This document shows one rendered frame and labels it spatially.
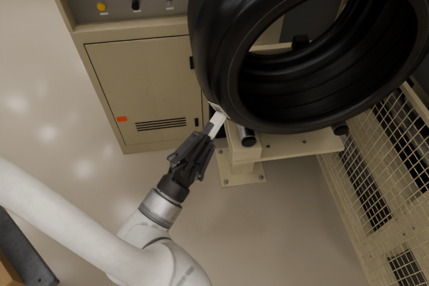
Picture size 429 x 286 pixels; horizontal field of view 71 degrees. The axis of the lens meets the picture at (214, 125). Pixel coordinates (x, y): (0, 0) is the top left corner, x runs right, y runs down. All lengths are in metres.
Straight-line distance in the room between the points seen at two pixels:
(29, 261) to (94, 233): 0.62
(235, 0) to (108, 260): 0.48
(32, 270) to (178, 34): 0.97
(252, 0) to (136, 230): 0.51
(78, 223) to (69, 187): 1.46
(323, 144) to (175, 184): 0.54
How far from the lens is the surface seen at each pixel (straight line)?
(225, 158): 1.89
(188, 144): 0.71
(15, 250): 1.18
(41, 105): 2.49
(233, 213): 1.75
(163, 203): 0.70
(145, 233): 0.70
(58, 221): 0.54
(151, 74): 1.47
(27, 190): 0.55
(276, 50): 1.12
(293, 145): 1.02
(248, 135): 0.87
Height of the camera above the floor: 1.62
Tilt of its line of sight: 52 degrees down
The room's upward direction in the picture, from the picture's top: straight up
